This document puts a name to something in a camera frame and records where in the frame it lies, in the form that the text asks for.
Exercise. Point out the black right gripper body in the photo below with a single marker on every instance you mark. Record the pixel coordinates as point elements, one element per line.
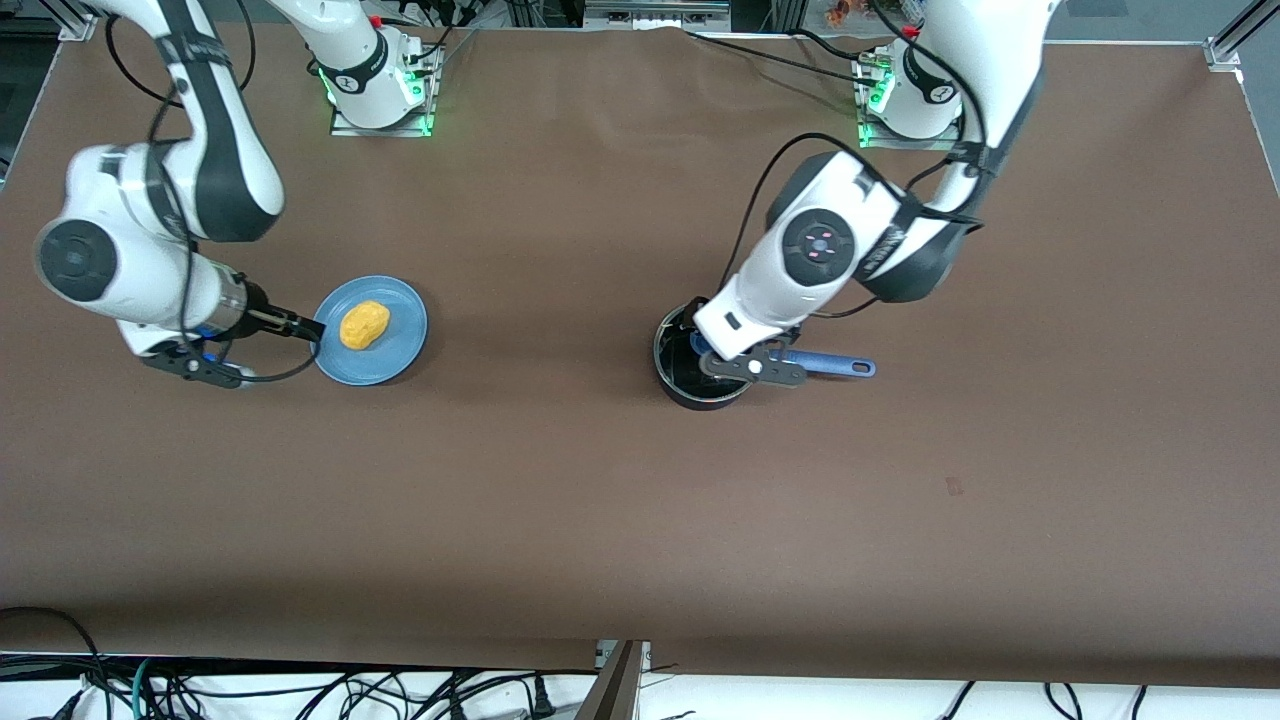
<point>258,312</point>

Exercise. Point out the yellow potato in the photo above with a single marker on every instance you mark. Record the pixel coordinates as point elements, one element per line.
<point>365,325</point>

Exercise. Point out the glass lid blue knob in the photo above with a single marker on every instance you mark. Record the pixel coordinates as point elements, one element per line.
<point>680,372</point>

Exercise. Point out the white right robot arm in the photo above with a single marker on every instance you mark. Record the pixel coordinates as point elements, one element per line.
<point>120,260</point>

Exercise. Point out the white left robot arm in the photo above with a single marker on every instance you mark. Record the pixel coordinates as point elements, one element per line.
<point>820,245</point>

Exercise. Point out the blue round plate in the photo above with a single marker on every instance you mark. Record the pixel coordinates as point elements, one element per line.
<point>395,350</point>

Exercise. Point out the brown table cover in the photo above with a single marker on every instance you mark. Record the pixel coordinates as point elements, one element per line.
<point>600,500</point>

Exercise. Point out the black power plug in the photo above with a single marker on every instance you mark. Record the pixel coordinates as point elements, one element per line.
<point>543,700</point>

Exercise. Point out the grey metal equipment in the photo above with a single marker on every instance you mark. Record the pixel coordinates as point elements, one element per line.
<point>650,15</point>

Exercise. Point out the orange background object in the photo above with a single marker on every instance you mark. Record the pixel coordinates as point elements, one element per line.
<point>840,10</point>

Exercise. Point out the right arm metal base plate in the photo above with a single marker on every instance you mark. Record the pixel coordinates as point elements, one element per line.
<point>380,131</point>

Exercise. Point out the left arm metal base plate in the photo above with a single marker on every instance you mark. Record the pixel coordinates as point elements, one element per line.
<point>905,145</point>

